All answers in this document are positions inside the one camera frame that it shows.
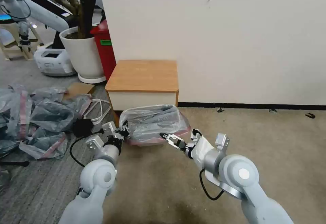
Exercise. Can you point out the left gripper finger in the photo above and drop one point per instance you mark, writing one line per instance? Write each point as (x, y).
(123, 134)
(122, 126)

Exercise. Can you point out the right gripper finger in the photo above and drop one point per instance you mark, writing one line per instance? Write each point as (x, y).
(195, 134)
(173, 141)

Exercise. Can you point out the clear garbage bag pink trim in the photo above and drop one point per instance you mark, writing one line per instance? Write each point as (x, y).
(142, 132)

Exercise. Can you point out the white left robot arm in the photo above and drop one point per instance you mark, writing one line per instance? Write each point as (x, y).
(98, 173)

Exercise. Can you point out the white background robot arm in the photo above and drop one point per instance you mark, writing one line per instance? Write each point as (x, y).
(43, 12)

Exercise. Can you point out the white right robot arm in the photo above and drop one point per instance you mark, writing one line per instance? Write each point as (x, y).
(236, 175)

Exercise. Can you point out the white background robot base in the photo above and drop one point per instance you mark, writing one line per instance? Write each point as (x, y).
(54, 60)

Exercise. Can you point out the pile of clear garbage bags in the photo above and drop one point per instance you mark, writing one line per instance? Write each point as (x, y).
(43, 114)

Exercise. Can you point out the small floor debris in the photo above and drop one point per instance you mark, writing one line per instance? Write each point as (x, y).
(273, 110)
(219, 109)

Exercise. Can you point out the wooden top side cabinet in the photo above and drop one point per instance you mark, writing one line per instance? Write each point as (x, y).
(144, 76)

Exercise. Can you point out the white pot saucer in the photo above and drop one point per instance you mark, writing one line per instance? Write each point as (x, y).
(91, 79)

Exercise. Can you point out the brown cardboard sheet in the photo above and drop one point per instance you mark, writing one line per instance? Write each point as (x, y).
(79, 90)

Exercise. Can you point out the black baseboard strip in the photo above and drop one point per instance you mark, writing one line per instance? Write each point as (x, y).
(252, 105)

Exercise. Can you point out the red bin green label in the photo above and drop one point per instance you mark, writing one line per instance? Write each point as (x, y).
(104, 50)

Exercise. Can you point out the white plant pot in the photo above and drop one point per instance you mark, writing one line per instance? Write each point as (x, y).
(84, 53)

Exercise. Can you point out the small black clip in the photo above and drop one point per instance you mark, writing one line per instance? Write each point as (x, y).
(310, 115)

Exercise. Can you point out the brown tree trunk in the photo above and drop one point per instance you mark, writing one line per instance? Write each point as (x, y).
(82, 7)

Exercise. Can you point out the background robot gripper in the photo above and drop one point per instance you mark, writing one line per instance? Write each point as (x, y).
(25, 39)

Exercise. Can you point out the white stool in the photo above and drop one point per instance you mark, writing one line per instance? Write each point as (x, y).
(10, 48)

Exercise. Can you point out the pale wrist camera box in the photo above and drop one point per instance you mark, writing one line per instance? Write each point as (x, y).
(109, 127)

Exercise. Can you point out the black desk frame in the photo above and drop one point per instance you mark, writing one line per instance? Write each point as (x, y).
(51, 3)

